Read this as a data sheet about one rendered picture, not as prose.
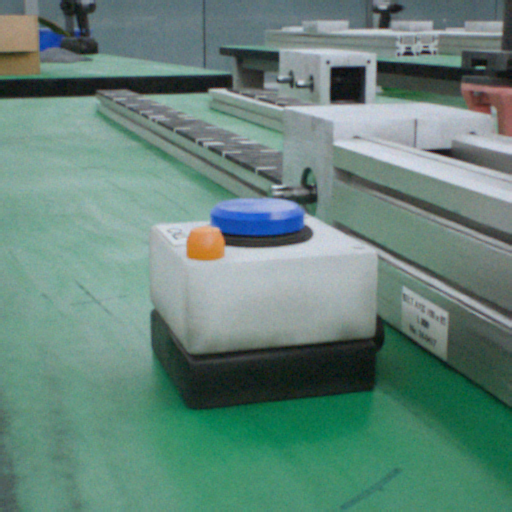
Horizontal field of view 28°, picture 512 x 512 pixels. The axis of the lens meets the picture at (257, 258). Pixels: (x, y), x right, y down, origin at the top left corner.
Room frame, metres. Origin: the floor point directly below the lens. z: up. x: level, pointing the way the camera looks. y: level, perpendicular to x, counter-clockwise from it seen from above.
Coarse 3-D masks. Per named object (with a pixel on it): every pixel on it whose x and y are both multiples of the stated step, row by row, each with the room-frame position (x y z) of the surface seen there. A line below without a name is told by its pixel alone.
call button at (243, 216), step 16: (224, 208) 0.41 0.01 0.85; (240, 208) 0.41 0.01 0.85; (256, 208) 0.41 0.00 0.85; (272, 208) 0.41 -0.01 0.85; (288, 208) 0.41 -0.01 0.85; (224, 224) 0.41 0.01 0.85; (240, 224) 0.40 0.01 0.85; (256, 224) 0.40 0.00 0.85; (272, 224) 0.40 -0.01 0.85; (288, 224) 0.41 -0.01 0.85; (304, 224) 0.42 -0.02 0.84
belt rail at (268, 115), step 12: (216, 96) 1.68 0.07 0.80; (228, 96) 1.61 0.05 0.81; (240, 96) 1.58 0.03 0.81; (216, 108) 1.68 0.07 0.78; (228, 108) 1.61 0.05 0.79; (240, 108) 1.57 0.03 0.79; (252, 108) 1.48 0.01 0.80; (264, 108) 1.43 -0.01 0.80; (276, 108) 1.37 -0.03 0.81; (252, 120) 1.48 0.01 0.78; (264, 120) 1.43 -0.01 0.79; (276, 120) 1.39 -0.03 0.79
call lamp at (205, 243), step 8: (192, 232) 0.38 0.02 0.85; (200, 232) 0.38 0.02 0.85; (208, 232) 0.38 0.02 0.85; (216, 232) 0.38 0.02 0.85; (192, 240) 0.38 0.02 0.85; (200, 240) 0.38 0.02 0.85; (208, 240) 0.38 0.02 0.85; (216, 240) 0.38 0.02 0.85; (224, 240) 0.38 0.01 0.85; (192, 248) 0.38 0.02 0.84; (200, 248) 0.38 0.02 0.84; (208, 248) 0.38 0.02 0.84; (216, 248) 0.38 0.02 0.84; (224, 248) 0.38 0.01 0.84; (192, 256) 0.38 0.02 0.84; (200, 256) 0.38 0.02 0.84; (208, 256) 0.38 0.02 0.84; (216, 256) 0.38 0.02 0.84
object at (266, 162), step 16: (112, 96) 1.52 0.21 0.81; (128, 96) 1.51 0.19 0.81; (144, 112) 1.26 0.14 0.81; (160, 112) 1.26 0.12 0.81; (176, 112) 1.26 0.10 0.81; (176, 128) 1.08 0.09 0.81; (192, 128) 1.08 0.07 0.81; (208, 128) 1.08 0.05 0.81; (208, 144) 0.94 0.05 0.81; (224, 144) 0.94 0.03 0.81; (240, 144) 0.94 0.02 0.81; (256, 144) 0.94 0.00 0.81; (240, 160) 0.83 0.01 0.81; (256, 160) 0.84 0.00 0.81; (272, 160) 0.83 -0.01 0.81; (272, 176) 0.75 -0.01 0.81
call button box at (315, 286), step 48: (240, 240) 0.40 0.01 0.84; (288, 240) 0.40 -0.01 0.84; (336, 240) 0.41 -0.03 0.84; (192, 288) 0.37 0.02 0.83; (240, 288) 0.38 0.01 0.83; (288, 288) 0.38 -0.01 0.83; (336, 288) 0.39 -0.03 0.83; (192, 336) 0.37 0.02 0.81; (240, 336) 0.38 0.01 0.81; (288, 336) 0.38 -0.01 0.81; (336, 336) 0.39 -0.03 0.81; (384, 336) 0.43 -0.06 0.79; (192, 384) 0.37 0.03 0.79; (240, 384) 0.38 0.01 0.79; (288, 384) 0.38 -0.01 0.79; (336, 384) 0.39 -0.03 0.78
